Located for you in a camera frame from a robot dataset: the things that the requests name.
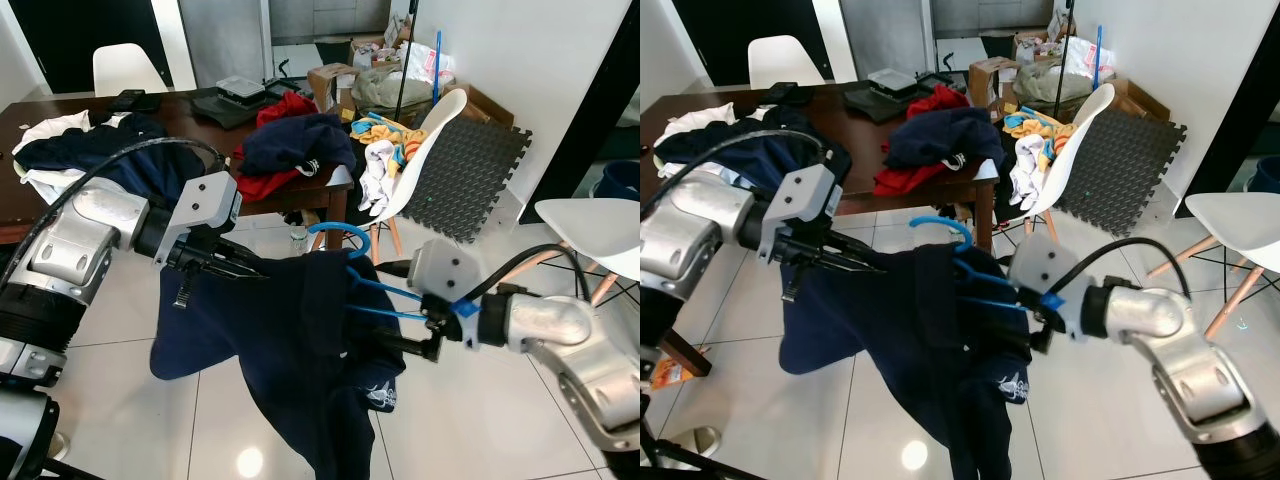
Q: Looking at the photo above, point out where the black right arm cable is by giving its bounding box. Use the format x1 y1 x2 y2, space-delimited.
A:
1060 237 1191 301
455 243 591 306

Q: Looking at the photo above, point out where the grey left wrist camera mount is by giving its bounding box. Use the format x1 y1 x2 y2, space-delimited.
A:
760 162 846 263
155 170 243 269

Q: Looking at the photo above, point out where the blue plastic hanger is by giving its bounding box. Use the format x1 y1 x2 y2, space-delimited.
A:
307 222 431 321
908 215 1046 311

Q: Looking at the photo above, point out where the white plastic bag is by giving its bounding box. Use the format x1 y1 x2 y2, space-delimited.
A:
1060 35 1116 79
400 40 456 86

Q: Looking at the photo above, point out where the grey foam mat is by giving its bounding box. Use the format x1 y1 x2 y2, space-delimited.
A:
1058 110 1189 238
420 118 533 244

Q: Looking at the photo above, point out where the white cloth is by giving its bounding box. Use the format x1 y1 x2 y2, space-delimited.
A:
1008 135 1051 211
358 140 403 219

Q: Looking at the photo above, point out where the white garment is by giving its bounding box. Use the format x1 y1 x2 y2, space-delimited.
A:
655 103 736 151
12 110 96 206

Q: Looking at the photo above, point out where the yellow blue patterned cloth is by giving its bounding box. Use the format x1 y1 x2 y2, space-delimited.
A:
350 112 426 166
1003 108 1076 161

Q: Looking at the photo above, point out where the red garment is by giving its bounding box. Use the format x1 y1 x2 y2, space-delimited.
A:
232 92 323 201
873 85 961 196

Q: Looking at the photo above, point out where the small cardboard box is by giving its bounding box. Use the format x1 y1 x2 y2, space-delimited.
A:
308 65 361 113
968 57 1021 106

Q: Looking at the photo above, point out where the black laptop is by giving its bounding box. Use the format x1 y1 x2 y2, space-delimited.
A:
190 85 293 129
843 78 946 123

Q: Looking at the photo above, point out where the large cardboard box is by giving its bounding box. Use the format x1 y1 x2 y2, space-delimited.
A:
1112 78 1173 121
462 85 516 126

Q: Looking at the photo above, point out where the orange snack packet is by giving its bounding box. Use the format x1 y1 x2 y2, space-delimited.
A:
650 345 711 391

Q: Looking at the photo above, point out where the grey flat device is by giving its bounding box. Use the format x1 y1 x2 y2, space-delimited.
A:
868 68 921 93
215 73 266 101

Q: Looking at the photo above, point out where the dark navy garment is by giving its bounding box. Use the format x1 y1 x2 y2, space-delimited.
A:
655 105 851 191
15 112 206 211

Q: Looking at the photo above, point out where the thin black pole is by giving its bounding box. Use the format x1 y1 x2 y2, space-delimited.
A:
1055 0 1076 116
393 0 416 121

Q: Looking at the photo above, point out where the navy shirt white print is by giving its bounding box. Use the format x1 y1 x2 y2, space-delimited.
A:
150 250 406 480
780 243 1031 480

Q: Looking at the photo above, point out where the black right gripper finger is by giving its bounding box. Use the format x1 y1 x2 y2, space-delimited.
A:
372 338 436 364

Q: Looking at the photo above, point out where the olive green bag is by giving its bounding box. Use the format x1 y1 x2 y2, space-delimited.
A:
1015 60 1096 106
350 68 436 113

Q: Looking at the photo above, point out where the blue bucket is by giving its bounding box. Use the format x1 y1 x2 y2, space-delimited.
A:
1243 155 1280 193
600 160 641 201

